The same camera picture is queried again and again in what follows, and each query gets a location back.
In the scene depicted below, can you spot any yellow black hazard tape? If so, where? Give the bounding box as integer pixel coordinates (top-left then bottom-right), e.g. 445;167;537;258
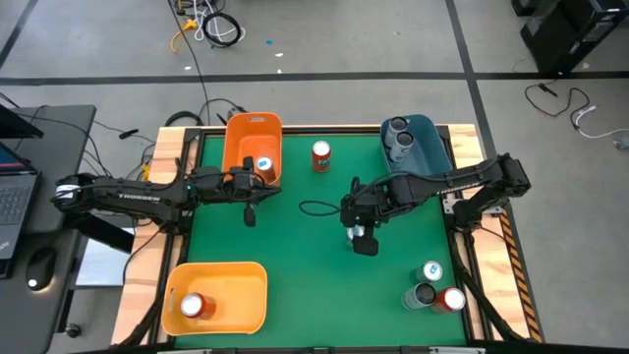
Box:
500;215;543;343

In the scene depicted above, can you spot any dark grey laptop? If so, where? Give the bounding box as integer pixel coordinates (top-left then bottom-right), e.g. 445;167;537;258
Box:
0;141;41;279

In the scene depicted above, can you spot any black computer mouse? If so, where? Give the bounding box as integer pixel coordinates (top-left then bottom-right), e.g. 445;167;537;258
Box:
25;246;58;292

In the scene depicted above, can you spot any white cable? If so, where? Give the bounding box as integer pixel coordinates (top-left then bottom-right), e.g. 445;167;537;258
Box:
193;0;247;43
572;104;629;141

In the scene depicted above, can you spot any long black floor cable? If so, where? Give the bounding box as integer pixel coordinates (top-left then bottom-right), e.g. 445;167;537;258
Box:
166;0;212;127

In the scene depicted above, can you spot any yellow plastic bin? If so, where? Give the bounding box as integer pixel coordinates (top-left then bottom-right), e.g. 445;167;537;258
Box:
160;261;269;337

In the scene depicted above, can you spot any coiled black cable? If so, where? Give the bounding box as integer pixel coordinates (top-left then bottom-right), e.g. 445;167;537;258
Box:
200;10;243;49

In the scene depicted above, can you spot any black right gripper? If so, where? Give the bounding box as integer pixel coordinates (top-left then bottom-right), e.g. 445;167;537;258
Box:
340;176;394;257

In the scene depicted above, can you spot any black hose loop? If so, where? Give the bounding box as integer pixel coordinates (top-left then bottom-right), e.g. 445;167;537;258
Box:
164;110;205;128

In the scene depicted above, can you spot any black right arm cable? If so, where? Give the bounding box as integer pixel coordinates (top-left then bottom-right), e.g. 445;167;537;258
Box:
298;198;345;218

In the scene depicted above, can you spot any white panel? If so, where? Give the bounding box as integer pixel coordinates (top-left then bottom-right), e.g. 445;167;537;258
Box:
76;225;137;287

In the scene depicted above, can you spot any orange Fanta soda can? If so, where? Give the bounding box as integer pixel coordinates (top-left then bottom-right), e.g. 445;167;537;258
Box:
179;292;217;321
431;286;467;315
311;140;332;174

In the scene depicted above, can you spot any black monitor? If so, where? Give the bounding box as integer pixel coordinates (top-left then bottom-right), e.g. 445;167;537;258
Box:
0;104;45;141

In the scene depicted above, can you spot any teal plastic bin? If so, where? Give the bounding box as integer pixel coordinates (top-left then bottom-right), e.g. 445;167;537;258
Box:
379;114;454;177

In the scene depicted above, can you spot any orange plastic bin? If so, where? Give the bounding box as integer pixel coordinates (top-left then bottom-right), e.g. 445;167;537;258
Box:
221;111;284;189

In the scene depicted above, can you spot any yellow cable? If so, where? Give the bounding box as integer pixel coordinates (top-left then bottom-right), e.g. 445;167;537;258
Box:
170;18;199;54

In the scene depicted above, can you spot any black desk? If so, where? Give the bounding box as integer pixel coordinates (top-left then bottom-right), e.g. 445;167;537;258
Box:
0;103;98;354

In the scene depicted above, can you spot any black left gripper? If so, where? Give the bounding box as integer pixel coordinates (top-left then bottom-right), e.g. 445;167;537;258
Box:
196;156;282;227

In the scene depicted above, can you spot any white Celsius drink can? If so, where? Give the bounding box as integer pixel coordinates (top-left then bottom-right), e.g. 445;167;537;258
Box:
388;131;417;163
401;282;437;312
384;115;410;148

